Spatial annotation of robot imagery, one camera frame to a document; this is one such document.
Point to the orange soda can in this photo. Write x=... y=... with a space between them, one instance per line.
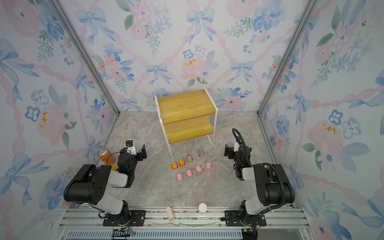
x=106 y=156

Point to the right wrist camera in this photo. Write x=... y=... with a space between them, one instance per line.
x=236 y=146

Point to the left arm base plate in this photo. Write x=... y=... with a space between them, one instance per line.
x=136 y=219

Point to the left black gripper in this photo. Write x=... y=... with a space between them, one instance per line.
x=140 y=153

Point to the pink eraser block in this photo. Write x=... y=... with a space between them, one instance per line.
x=170 y=214

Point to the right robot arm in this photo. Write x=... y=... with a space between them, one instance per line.
x=273 y=188

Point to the white bottle cap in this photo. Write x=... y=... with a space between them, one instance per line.
x=202 y=208

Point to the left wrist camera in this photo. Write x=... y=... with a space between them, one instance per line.
x=130 y=148

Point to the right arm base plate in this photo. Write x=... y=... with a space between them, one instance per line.
x=235 y=219

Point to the wooden two-tier white-frame shelf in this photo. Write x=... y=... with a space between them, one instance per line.
x=187 y=116

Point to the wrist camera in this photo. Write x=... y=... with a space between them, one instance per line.
x=130 y=148
x=236 y=146

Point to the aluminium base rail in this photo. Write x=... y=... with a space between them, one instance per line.
x=83 y=223

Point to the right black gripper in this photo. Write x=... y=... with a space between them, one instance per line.
x=229 y=151

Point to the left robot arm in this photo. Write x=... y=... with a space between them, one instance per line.
x=89 y=187

